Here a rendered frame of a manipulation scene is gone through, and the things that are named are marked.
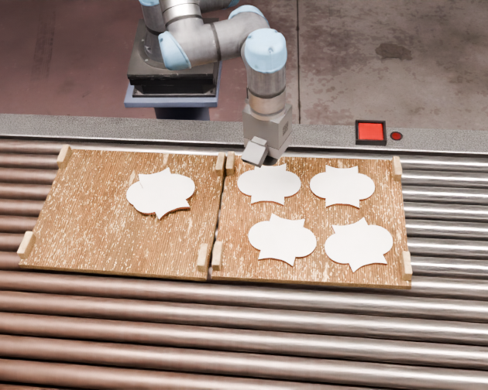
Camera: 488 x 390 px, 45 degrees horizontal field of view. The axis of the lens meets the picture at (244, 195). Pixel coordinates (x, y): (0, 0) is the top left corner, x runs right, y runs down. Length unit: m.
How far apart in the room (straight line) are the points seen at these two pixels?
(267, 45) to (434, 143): 0.61
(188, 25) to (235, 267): 0.50
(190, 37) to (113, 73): 2.17
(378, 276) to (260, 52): 0.51
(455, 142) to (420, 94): 1.57
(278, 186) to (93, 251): 0.44
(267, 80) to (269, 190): 0.33
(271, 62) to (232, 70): 2.13
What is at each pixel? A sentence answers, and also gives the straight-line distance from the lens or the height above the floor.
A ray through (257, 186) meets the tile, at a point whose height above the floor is 0.94.
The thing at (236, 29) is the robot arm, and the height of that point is 1.32.
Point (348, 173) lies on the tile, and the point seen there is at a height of 0.94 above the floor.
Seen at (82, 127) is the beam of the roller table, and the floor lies 0.91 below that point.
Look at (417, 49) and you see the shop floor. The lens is 3.41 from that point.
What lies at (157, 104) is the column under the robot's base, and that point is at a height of 0.86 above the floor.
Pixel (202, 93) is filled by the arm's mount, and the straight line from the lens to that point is 1.72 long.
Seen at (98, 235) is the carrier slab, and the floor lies 0.94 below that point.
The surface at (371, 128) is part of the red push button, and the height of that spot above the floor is 0.93.
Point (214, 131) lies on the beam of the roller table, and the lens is 1.55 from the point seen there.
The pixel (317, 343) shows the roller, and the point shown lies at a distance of 1.19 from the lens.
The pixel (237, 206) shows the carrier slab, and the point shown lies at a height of 0.94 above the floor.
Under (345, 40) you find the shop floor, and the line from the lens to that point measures 3.42.
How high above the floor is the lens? 1.99
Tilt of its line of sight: 50 degrees down
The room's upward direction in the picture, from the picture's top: 4 degrees counter-clockwise
